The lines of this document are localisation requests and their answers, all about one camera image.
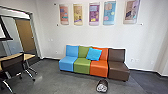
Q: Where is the white projector screen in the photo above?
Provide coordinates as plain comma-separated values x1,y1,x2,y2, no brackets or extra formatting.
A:
0,15,14,42

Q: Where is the brown sofa seat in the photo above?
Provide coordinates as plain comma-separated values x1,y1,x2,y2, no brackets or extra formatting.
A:
107,48,131,83

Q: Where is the yellow wall poster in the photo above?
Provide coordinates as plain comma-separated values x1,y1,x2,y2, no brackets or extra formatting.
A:
73,3,84,26

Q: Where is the light blue wall poster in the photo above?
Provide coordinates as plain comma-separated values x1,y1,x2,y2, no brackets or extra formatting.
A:
102,0,117,26

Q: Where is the beige and pink wall poster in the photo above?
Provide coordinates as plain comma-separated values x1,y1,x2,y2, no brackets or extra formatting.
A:
123,0,141,25

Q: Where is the blue sofa seat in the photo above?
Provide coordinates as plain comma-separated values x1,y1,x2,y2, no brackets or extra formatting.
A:
58,44,80,73

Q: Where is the pink and orange wall poster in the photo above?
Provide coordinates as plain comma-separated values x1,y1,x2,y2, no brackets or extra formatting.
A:
59,4,70,26

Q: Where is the orange sofa seat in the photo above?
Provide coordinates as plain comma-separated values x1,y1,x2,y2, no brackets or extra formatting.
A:
89,47,110,79

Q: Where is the black office chair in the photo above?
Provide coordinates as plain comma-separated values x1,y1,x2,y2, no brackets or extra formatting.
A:
0,53,38,94

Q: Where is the brown wooden door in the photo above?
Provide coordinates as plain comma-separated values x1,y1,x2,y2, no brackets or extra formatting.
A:
14,18,37,55

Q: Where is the blue square cushion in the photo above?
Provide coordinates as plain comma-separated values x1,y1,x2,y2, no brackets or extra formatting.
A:
85,47,103,62

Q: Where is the dark plastic trash bag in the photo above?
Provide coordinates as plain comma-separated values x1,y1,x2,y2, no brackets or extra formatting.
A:
95,78,109,94

